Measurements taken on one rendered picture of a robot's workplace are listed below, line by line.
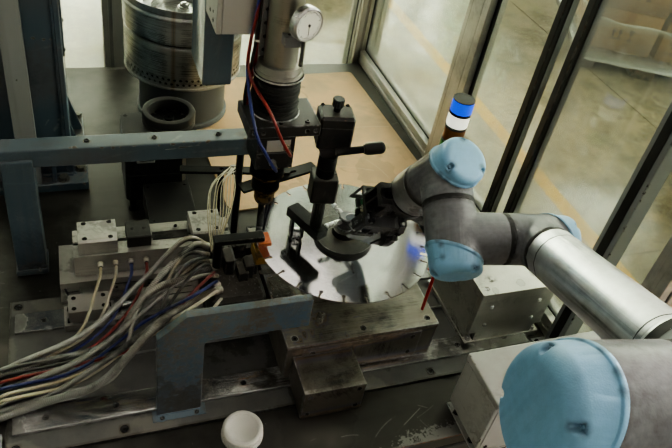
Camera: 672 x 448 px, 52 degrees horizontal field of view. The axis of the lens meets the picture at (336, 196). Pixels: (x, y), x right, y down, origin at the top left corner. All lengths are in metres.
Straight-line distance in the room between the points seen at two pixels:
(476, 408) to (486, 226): 0.41
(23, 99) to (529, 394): 1.20
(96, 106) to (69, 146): 0.67
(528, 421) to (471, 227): 0.38
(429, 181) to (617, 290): 0.30
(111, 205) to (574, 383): 1.24
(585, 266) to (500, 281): 0.53
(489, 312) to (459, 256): 0.48
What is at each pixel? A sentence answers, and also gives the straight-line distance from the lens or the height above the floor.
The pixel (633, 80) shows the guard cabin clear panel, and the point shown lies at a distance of 1.32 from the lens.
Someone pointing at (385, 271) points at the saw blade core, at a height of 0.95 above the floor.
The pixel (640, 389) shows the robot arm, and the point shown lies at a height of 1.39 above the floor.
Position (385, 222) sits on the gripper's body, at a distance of 1.12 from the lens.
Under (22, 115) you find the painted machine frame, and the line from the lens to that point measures 1.58.
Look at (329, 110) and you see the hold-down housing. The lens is 1.07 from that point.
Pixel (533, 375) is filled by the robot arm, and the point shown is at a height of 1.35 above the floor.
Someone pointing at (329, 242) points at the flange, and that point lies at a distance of 1.27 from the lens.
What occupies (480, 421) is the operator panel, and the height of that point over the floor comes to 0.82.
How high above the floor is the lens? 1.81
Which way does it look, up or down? 38 degrees down
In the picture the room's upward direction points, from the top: 12 degrees clockwise
